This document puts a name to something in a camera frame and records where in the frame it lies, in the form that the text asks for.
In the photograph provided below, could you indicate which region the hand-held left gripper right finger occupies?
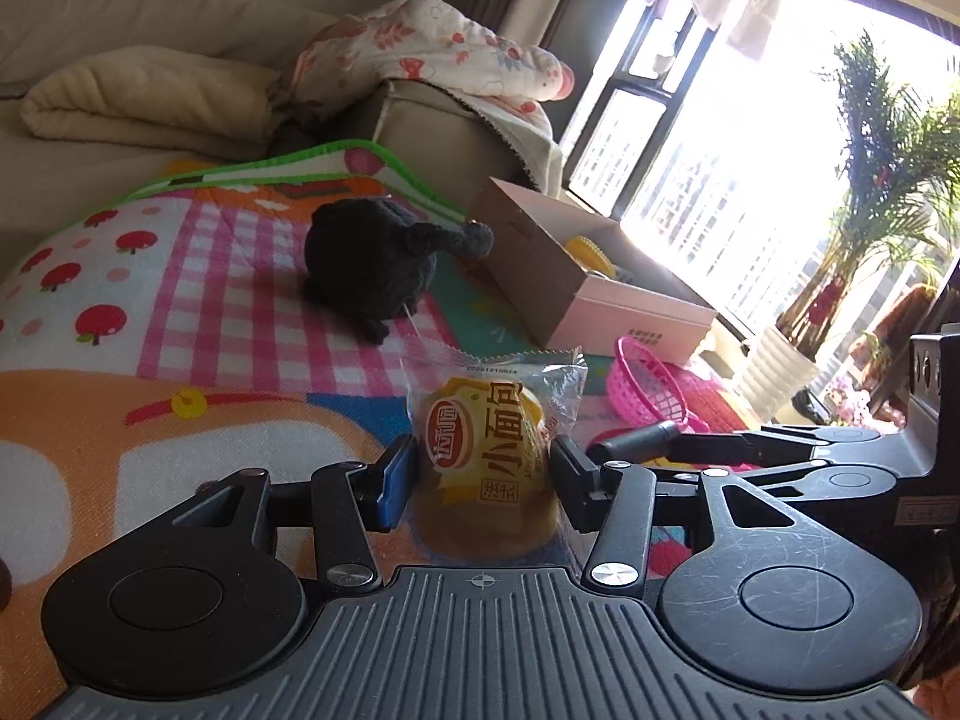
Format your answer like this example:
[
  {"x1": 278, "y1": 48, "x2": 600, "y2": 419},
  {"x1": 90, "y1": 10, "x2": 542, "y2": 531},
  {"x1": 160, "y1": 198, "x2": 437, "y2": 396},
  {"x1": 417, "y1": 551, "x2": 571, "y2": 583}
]
[{"x1": 550, "y1": 436, "x2": 789, "y2": 599}]

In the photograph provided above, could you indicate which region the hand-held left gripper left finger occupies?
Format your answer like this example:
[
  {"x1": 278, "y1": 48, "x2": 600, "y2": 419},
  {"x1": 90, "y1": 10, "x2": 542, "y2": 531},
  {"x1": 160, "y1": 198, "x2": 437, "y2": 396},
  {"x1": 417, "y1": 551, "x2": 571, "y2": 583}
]
[{"x1": 169, "y1": 435, "x2": 418, "y2": 593}]

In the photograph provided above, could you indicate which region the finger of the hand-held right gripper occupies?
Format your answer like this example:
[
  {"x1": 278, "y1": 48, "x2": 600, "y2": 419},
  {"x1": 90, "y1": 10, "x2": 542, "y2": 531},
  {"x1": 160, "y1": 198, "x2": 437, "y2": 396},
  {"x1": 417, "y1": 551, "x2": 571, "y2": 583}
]
[
  {"x1": 652, "y1": 463, "x2": 895, "y2": 520},
  {"x1": 586, "y1": 420, "x2": 902, "y2": 464}
]

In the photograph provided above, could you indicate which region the small round bread packet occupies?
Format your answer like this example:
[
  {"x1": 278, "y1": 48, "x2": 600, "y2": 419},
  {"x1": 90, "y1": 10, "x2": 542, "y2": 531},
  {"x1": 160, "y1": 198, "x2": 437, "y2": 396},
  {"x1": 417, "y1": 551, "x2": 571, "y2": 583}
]
[{"x1": 397, "y1": 341, "x2": 588, "y2": 560}]

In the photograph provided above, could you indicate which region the pink plastic basket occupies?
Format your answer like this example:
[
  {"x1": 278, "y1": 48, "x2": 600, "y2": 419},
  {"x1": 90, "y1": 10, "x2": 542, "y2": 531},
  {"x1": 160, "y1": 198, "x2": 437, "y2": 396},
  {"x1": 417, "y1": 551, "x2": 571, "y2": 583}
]
[{"x1": 606, "y1": 336, "x2": 713, "y2": 437}]

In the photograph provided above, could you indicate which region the pink cardboard box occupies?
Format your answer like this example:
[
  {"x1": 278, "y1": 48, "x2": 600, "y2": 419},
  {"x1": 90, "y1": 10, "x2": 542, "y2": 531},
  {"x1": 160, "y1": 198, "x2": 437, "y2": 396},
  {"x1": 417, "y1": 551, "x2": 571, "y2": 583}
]
[{"x1": 465, "y1": 176, "x2": 719, "y2": 367}]

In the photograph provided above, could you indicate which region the yellow item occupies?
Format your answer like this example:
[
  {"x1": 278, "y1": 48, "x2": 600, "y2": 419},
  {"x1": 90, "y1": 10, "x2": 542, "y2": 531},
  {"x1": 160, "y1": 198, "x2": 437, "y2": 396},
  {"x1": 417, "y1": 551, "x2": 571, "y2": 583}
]
[{"x1": 564, "y1": 235, "x2": 614, "y2": 276}]

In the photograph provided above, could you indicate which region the white ribbed plant pot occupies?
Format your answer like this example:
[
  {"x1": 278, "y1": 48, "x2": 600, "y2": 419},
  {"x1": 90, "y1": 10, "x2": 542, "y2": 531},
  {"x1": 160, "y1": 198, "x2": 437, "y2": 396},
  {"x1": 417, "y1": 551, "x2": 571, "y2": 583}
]
[{"x1": 731, "y1": 324, "x2": 822, "y2": 425}]

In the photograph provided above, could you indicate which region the black plush toy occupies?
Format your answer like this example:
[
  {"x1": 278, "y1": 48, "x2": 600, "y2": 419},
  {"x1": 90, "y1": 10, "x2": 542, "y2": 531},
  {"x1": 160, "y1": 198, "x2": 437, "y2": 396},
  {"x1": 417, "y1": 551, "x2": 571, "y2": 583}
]
[{"x1": 302, "y1": 197, "x2": 496, "y2": 346}]

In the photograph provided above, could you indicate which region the colourful printed play mat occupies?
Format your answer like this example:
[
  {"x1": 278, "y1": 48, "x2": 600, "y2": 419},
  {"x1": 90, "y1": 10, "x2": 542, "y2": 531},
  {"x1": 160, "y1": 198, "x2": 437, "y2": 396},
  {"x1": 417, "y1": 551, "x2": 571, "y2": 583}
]
[{"x1": 0, "y1": 139, "x2": 758, "y2": 706}]

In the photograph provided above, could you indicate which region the potted palm plant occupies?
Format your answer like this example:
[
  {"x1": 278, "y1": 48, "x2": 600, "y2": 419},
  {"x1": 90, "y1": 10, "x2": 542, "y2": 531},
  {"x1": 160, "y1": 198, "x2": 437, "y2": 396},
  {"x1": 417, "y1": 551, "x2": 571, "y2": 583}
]
[{"x1": 780, "y1": 30, "x2": 960, "y2": 361}]

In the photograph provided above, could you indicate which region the beige fringed towel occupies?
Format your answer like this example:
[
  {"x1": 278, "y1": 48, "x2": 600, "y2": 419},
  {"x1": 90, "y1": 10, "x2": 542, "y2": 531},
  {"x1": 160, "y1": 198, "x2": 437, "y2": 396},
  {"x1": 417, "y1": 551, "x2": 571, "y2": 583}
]
[{"x1": 457, "y1": 90, "x2": 565, "y2": 200}]

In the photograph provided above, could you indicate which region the beige sofa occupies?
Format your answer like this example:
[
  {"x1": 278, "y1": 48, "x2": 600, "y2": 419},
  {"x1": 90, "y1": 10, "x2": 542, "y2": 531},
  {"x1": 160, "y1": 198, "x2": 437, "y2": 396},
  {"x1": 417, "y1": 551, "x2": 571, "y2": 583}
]
[{"x1": 0, "y1": 0, "x2": 563, "y2": 271}]

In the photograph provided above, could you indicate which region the floral quilt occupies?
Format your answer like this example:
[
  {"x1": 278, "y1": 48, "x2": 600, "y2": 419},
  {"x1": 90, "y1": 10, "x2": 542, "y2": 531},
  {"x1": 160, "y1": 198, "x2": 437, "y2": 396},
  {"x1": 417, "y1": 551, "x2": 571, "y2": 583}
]
[{"x1": 281, "y1": 0, "x2": 575, "y2": 166}]

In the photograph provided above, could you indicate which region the folded beige blanket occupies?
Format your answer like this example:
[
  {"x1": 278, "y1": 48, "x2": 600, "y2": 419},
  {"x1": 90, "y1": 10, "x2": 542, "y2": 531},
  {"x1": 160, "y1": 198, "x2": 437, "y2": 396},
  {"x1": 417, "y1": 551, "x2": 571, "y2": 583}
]
[{"x1": 20, "y1": 45, "x2": 282, "y2": 162}]

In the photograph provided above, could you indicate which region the black window frame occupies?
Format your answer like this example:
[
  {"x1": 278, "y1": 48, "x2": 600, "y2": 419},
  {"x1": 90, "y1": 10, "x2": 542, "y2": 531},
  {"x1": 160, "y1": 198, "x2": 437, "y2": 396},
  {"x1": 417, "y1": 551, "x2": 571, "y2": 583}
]
[{"x1": 559, "y1": 0, "x2": 758, "y2": 338}]

